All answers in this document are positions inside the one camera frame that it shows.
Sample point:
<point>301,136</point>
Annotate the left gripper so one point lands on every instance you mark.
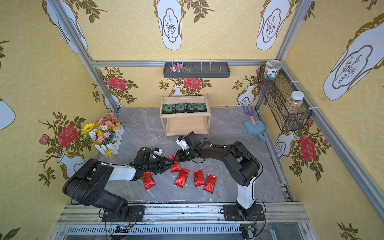
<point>162,163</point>

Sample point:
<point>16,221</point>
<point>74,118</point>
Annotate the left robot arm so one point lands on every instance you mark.
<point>87,185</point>

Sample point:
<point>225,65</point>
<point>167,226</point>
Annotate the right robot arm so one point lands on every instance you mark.
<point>243,167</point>

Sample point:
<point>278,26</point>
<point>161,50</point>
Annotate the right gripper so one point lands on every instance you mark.
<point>180,156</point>

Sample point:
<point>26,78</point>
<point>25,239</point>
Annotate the small circuit board left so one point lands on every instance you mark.
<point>122,229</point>

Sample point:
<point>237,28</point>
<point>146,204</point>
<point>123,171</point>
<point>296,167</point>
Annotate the wooden two-tier shelf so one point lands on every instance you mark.
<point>183,123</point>

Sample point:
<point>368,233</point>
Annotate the black wire wall basket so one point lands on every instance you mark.
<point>272,105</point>

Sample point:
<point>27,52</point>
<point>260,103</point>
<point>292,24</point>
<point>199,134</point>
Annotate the flower bouquet in white planter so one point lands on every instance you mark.
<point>105,134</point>

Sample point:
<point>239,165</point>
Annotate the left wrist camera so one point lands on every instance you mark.
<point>157,151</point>

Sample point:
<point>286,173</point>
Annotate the pink flowers in tray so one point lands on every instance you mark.
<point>179,68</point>

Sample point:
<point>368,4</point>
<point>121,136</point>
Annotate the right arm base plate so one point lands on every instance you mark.
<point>238,213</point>

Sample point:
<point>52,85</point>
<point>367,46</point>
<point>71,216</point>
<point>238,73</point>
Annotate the small connector right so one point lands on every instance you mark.
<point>247,233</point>

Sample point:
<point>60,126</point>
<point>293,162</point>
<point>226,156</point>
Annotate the glass jar of sprinkles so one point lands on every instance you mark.
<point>293,103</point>

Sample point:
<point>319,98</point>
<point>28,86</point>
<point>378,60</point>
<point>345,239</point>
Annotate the patterned lidded jar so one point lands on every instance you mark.
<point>272,69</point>

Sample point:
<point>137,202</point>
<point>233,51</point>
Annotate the red tea bag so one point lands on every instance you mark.
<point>176,166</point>
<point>199,178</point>
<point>182,178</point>
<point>210,183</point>
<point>147,180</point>

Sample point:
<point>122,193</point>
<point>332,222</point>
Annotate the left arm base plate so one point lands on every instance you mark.
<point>127,214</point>

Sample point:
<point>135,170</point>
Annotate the grey wall tray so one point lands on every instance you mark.
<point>200,69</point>

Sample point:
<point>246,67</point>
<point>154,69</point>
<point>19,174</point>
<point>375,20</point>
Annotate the purple pink toy rake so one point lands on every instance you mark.
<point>248,110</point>

